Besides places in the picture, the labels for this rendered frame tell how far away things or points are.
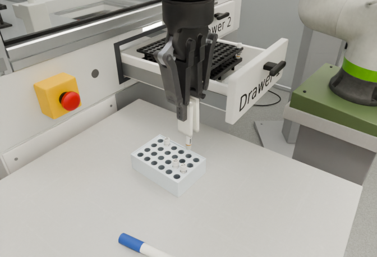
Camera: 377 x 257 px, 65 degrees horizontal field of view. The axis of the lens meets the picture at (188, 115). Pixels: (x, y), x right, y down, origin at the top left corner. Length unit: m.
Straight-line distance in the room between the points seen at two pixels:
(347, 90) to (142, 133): 0.53
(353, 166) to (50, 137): 0.77
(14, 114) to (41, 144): 0.10
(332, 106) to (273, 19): 1.74
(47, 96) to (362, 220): 1.47
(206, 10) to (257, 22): 2.14
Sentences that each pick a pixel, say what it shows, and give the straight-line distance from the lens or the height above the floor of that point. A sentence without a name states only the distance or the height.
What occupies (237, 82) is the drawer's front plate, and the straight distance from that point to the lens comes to 0.58.
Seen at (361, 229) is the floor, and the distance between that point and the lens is 1.66.
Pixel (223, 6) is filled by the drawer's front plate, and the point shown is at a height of 0.92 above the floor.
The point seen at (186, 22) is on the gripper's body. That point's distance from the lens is 0.42.
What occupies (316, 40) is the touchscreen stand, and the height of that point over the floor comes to 0.69.
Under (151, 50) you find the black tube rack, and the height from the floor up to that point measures 0.90.
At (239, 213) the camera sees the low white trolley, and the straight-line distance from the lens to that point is 0.54.
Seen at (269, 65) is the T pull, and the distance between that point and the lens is 0.69.
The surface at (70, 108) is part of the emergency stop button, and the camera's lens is 0.64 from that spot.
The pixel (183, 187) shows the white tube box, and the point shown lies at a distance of 0.55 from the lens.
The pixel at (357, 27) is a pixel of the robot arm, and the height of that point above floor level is 0.97.
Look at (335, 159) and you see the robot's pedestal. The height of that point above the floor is 0.63.
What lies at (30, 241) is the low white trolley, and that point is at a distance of 0.56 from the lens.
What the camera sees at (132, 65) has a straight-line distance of 0.77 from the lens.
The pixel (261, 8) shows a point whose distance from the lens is 2.52.
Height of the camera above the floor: 1.18
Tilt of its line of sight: 33 degrees down
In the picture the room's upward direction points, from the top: straight up
